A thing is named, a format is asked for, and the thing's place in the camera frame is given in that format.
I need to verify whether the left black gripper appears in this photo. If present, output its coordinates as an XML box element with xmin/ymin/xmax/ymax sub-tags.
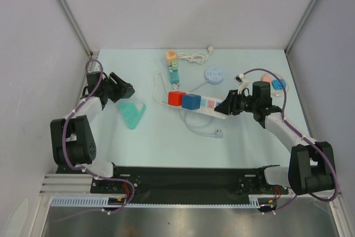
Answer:
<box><xmin>101</xmin><ymin>73</ymin><xmax>132</xmax><ymax>103</ymax></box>

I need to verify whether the white power strip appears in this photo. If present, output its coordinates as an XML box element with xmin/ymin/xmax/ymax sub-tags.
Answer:
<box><xmin>169</xmin><ymin>95</ymin><xmax>227</xmax><ymax>119</ymax></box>

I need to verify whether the teal triangular power strip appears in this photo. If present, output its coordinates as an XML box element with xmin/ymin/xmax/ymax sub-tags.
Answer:
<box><xmin>118</xmin><ymin>102</ymin><xmax>146</xmax><ymax>130</ymax></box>

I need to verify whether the pink small plug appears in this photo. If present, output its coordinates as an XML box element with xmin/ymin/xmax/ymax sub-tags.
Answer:
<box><xmin>261</xmin><ymin>74</ymin><xmax>271</xmax><ymax>83</ymax></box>

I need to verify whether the blue square adapter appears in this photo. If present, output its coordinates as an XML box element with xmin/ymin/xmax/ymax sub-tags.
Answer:
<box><xmin>271</xmin><ymin>79</ymin><xmax>287</xmax><ymax>90</ymax></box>

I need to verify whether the dark green cube adapter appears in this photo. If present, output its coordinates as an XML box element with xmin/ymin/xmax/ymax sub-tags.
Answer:
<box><xmin>121</xmin><ymin>83</ymin><xmax>135</xmax><ymax>99</ymax></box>

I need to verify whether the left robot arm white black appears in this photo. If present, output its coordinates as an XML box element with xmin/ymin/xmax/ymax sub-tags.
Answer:
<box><xmin>50</xmin><ymin>71</ymin><xmax>135</xmax><ymax>193</ymax></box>

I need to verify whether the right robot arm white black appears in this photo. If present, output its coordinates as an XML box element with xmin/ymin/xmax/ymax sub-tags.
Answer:
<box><xmin>214</xmin><ymin>81</ymin><xmax>339</xmax><ymax>196</ymax></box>

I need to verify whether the blue cube adapter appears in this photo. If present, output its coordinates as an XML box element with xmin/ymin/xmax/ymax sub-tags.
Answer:
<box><xmin>181</xmin><ymin>94</ymin><xmax>201</xmax><ymax>110</ymax></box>

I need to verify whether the teal small adapter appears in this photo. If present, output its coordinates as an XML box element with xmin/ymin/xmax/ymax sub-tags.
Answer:
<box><xmin>169</xmin><ymin>70</ymin><xmax>180</xmax><ymax>84</ymax></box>

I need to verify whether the red cube adapter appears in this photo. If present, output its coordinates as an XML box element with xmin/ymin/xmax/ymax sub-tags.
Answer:
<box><xmin>168</xmin><ymin>90</ymin><xmax>186</xmax><ymax>107</ymax></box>

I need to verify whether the light green small adapter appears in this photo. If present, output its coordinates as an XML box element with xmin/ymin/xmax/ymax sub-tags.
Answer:
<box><xmin>170</xmin><ymin>60</ymin><xmax>178</xmax><ymax>72</ymax></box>

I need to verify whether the orange cube adapter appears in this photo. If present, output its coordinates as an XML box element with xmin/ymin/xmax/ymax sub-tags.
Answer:
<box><xmin>165</xmin><ymin>51</ymin><xmax>178</xmax><ymax>66</ymax></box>

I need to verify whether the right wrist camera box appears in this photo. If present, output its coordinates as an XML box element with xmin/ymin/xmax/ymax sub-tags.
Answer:
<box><xmin>235</xmin><ymin>73</ymin><xmax>249</xmax><ymax>92</ymax></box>

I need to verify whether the white coiled cable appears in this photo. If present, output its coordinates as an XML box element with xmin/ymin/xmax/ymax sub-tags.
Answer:
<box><xmin>175</xmin><ymin>45</ymin><xmax>214</xmax><ymax>65</ymax></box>

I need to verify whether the pink thin cable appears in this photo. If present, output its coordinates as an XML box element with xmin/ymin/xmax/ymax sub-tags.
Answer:
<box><xmin>270</xmin><ymin>73</ymin><xmax>291</xmax><ymax>99</ymax></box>

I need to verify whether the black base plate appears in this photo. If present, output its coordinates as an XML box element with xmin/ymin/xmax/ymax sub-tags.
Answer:
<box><xmin>55</xmin><ymin>164</ymin><xmax>295</xmax><ymax>205</ymax></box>

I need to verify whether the aluminium frame rail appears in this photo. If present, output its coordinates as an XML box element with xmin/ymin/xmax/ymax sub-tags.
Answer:
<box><xmin>55</xmin><ymin>0</ymin><xmax>99</xmax><ymax>59</ymax></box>

